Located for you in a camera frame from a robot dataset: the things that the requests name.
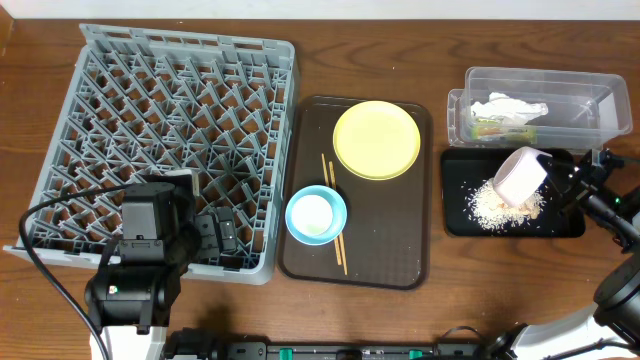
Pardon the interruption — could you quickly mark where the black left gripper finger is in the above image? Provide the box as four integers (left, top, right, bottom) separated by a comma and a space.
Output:
214, 207, 237, 253
194, 215, 220, 259

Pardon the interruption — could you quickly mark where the light blue bowl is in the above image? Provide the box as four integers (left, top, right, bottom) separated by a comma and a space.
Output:
285, 185, 348, 246

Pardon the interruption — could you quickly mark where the white paper napkin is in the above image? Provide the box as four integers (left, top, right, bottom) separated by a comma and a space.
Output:
471, 92, 549, 126

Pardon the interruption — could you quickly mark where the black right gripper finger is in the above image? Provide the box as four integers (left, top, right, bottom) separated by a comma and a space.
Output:
555, 179, 588, 215
537, 154, 580, 175

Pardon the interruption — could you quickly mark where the wooden chopstick left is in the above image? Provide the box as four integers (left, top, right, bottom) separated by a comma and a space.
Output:
320, 152, 343, 267

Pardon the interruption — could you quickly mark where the grey plastic dish rack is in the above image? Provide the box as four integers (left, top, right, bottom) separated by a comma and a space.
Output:
27, 24, 299, 285

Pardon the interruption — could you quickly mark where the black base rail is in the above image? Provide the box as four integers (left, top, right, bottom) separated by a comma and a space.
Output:
158, 328, 484, 360

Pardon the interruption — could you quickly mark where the pile of rice waste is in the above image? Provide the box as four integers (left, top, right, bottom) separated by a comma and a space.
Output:
464, 178, 546, 232

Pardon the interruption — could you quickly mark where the yellow round plate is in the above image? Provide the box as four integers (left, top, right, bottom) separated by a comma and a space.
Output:
332, 101, 422, 181

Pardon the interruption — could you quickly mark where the pink white bowl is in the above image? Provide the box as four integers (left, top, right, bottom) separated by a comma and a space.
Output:
493, 146, 552, 207

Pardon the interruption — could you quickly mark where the white cup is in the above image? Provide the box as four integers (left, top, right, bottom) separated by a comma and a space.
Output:
291, 195, 333, 236

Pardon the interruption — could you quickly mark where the green snack wrapper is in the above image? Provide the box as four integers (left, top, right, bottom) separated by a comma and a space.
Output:
471, 126, 537, 143

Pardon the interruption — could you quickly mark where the clear plastic bin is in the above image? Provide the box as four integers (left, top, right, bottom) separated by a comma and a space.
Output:
447, 67, 633, 153

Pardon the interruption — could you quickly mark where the dark brown serving tray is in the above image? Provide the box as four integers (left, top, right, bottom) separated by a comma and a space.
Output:
277, 96, 433, 290

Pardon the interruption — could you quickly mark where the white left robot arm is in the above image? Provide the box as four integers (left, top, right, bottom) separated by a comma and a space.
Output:
85, 177, 236, 359

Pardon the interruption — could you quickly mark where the black waste tray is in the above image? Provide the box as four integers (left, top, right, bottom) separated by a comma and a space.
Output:
440, 148, 586, 238

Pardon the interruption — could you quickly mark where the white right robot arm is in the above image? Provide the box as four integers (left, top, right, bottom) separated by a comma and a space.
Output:
477, 147, 639, 359

